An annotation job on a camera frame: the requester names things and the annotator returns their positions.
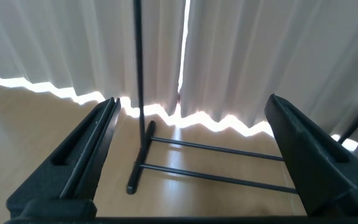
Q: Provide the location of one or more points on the black clothes rack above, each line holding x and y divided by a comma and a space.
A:
139, 62

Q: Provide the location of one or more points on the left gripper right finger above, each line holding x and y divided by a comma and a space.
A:
315, 161

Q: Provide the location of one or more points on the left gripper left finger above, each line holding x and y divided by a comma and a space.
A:
39, 189

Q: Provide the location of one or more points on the beige curtain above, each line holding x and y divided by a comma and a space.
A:
259, 56

